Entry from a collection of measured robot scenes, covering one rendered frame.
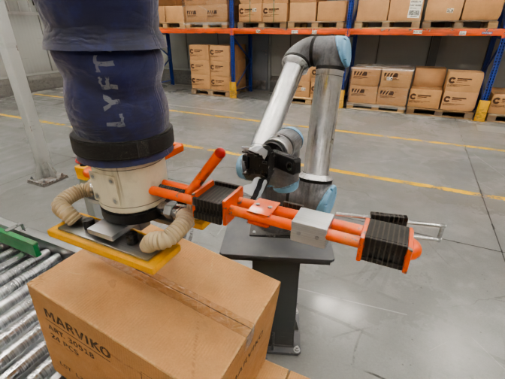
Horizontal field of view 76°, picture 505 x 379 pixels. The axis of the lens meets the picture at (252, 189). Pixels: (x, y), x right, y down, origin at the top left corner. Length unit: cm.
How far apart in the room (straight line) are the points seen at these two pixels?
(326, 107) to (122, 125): 88
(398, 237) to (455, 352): 176
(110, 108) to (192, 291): 55
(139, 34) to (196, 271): 67
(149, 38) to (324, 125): 85
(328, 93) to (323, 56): 14
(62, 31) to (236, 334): 75
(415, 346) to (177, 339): 163
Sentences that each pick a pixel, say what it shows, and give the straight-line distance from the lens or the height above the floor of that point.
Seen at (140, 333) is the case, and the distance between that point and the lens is 92.
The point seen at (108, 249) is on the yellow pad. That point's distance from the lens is 83.
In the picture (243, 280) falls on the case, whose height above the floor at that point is 95.
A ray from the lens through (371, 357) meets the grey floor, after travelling 213.
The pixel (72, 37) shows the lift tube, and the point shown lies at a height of 162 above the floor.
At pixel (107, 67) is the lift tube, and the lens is 70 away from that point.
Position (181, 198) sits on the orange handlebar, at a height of 130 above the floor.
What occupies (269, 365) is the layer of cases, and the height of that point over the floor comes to 54.
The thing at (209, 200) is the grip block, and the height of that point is 132.
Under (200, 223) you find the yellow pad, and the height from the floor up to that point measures 118.
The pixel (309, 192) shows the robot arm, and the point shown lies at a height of 101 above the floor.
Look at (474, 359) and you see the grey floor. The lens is 236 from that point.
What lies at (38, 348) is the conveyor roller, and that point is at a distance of 159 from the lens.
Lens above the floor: 164
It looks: 27 degrees down
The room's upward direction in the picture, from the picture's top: straight up
